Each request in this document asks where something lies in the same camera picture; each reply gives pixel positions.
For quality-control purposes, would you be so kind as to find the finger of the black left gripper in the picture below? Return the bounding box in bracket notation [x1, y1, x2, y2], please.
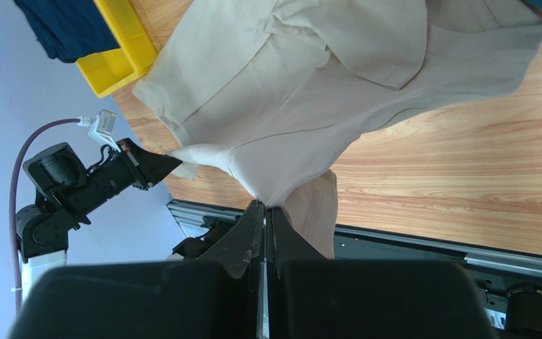
[125, 138, 183, 186]

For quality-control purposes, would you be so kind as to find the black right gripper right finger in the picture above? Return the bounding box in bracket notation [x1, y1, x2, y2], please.
[266, 208, 488, 338]

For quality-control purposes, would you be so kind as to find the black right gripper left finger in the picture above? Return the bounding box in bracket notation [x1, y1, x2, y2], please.
[10, 201, 265, 338]

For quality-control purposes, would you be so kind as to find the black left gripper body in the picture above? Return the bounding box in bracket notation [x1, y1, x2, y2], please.
[66, 138, 152, 217]

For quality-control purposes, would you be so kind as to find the beige t-shirt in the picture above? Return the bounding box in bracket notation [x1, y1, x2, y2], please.
[133, 1, 542, 258]

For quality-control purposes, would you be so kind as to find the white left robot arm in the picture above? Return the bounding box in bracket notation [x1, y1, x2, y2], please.
[16, 138, 182, 299]

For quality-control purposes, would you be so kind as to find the yellow plastic bin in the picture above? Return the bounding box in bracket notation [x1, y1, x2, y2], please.
[76, 0, 157, 98]

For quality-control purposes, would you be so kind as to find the navy blue t-shirt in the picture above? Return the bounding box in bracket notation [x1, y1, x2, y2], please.
[15, 0, 119, 64]

